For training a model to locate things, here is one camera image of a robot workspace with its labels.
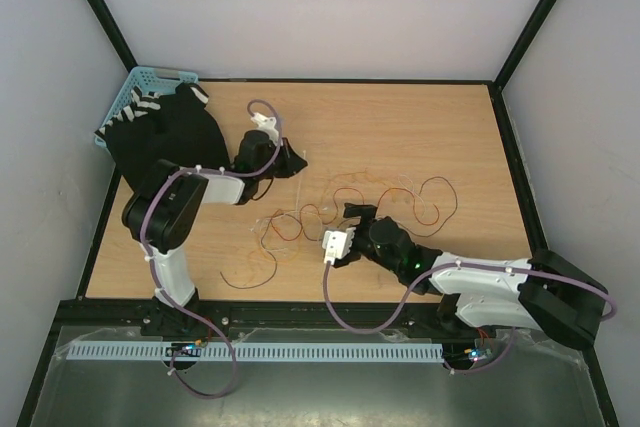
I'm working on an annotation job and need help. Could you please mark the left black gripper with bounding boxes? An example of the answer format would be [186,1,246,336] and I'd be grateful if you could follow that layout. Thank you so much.
[255,136,306,180]

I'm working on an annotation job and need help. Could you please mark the white zip tie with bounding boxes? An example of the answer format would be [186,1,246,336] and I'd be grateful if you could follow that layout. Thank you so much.
[294,149,308,213]

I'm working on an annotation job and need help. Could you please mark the red wire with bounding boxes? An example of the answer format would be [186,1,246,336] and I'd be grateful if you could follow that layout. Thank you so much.
[269,188,441,243]

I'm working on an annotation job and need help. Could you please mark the orange yellow wire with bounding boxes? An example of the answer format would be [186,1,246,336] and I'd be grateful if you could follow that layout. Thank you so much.
[247,169,416,273]

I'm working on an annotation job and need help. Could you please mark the white wire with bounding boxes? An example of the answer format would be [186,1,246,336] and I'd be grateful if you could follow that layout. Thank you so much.
[252,174,431,258]

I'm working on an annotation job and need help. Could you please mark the dark purple wire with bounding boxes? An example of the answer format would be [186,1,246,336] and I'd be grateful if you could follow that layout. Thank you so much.
[219,176,459,290]

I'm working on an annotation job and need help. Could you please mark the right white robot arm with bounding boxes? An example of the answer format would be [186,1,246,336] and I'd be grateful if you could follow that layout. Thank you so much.
[333,203,617,350]

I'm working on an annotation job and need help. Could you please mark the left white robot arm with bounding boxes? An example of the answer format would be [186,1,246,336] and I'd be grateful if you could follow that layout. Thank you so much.
[122,129,308,335]

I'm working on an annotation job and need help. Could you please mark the striped black white cloth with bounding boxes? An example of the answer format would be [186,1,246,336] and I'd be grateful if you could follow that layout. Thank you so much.
[94,82,209,141]

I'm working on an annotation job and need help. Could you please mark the blue plastic basket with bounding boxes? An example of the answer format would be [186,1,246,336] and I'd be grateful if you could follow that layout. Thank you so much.
[102,66,199,125]

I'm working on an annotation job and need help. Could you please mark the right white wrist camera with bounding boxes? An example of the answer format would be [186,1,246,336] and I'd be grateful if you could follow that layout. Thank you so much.
[322,227,356,265]

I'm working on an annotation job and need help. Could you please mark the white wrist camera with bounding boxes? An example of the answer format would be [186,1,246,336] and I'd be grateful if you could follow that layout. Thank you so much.
[251,113,280,145]
[322,227,356,265]

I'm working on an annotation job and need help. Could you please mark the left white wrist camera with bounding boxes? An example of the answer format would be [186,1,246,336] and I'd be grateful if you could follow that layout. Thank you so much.
[251,113,280,145]

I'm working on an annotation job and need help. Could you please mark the light blue cable duct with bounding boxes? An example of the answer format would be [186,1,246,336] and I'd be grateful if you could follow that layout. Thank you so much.
[66,341,443,364]

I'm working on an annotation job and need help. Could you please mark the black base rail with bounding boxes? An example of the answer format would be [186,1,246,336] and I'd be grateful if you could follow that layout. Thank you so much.
[139,299,499,343]

